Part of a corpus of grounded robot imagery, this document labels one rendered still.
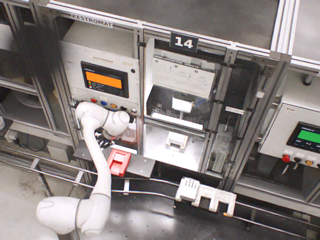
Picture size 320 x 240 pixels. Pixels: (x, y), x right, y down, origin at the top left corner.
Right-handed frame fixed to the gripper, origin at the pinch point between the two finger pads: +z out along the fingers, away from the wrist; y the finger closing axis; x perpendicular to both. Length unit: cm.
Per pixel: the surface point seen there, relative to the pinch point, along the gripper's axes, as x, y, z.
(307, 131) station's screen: -1, -73, -99
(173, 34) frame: -4, 6, -102
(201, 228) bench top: 14, -86, 6
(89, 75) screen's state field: -6, 27, -50
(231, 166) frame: -11, -75, -36
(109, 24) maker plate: -6, 31, -87
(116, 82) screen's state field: -5, 13, -56
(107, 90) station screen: -6.4, 14.4, -45.9
